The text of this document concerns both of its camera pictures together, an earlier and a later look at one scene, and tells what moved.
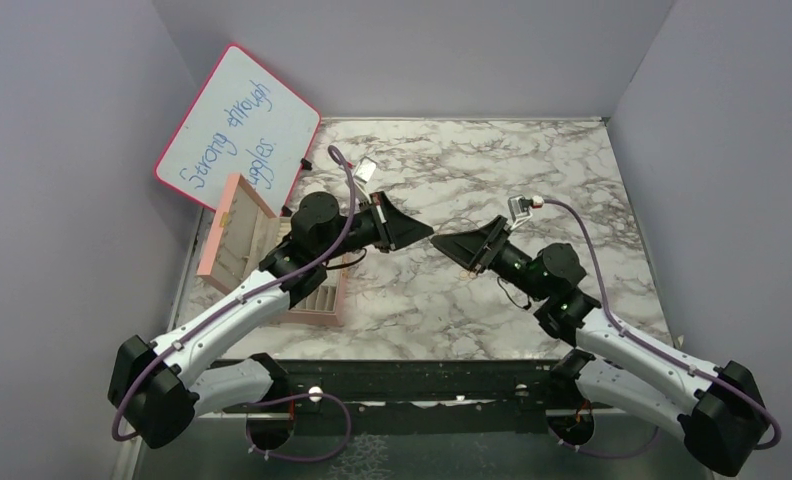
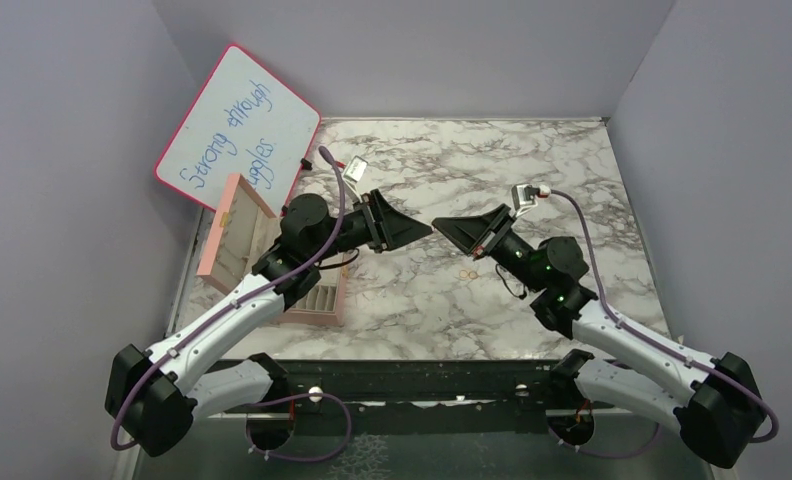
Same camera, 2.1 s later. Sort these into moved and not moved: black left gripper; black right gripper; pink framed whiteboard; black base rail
Moved: black right gripper
Not moved: black base rail; pink framed whiteboard; black left gripper
